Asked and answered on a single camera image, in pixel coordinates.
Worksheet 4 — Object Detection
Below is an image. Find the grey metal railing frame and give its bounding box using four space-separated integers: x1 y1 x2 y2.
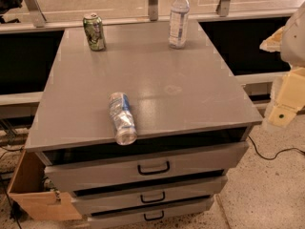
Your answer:
0 0 305 34

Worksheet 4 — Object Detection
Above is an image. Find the black object top left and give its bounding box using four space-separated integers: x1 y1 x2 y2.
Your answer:
0 0 24 25

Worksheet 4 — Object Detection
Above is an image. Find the bottom grey drawer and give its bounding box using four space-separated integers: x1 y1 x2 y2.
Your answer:
88 196 214 229

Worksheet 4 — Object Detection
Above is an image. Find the top grey drawer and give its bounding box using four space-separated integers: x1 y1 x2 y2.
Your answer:
45 141 248 192

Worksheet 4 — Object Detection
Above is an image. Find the middle grey drawer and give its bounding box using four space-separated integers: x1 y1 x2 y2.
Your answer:
71 176 228 215

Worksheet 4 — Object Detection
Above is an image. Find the upright clear plastic bottle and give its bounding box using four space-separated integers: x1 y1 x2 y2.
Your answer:
169 0 190 49

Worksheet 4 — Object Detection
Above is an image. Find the open cardboard box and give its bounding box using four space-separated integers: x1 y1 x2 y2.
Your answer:
8 151 82 221

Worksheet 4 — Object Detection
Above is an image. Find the green soda can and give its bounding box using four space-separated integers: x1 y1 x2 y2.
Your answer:
83 12 106 52

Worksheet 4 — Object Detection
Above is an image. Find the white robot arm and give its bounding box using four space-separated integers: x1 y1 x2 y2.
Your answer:
259 2 305 130

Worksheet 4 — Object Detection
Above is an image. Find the grey drawer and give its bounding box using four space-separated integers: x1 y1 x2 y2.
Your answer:
45 141 248 192
88 196 214 229
71 176 228 215

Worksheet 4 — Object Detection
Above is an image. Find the lying blue-label plastic bottle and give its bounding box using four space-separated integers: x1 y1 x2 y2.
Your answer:
109 93 137 146

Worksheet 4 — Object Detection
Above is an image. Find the black floor cable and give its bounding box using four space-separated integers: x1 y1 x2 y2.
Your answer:
247 135 305 161

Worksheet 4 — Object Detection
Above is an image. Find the grey drawer cabinet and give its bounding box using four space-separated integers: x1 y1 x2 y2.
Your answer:
24 19 264 229

